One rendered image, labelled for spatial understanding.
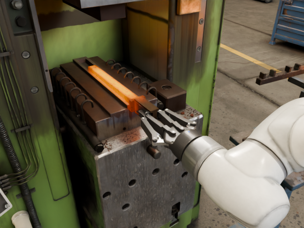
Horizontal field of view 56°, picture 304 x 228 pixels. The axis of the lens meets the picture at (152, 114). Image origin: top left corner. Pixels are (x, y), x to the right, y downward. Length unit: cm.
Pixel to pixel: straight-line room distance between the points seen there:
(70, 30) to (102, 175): 61
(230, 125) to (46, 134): 191
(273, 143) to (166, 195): 56
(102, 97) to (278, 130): 51
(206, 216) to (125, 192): 97
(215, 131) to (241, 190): 195
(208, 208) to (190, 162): 127
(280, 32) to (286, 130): 418
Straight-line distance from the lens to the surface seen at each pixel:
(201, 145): 59
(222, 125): 255
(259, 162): 55
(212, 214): 183
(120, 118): 81
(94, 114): 81
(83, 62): 115
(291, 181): 102
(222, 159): 56
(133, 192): 92
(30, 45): 80
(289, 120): 57
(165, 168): 94
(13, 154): 89
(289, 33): 463
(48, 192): 105
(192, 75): 112
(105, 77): 95
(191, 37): 105
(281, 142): 56
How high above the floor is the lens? 140
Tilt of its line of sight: 32 degrees down
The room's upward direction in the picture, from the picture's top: straight up
